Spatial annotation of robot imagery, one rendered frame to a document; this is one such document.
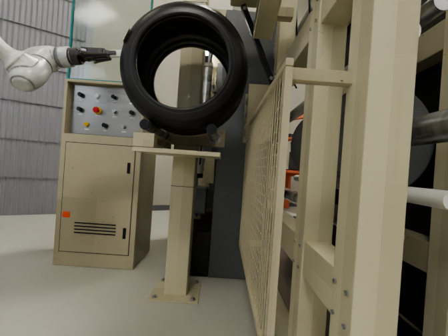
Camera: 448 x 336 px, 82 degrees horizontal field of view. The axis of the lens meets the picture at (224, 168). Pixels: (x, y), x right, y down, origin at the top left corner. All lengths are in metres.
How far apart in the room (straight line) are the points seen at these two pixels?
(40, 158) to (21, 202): 0.56
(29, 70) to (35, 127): 2.62
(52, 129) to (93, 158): 1.99
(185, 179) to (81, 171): 0.80
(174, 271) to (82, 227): 0.77
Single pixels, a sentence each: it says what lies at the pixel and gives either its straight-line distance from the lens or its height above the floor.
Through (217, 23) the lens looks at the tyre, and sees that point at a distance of 1.21.
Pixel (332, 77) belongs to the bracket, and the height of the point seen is 0.97.
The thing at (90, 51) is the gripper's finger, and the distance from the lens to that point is 1.37.
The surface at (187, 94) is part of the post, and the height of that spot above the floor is 1.14.
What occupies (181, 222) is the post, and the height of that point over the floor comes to 0.42.
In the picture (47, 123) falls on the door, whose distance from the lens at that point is 3.91.
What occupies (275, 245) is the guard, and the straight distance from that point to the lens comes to 0.61.
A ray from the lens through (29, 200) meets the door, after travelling 3.94.
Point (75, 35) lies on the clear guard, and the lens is 2.24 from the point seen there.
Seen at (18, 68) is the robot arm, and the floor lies 1.07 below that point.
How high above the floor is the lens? 0.74
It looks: level
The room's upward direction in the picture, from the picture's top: 4 degrees clockwise
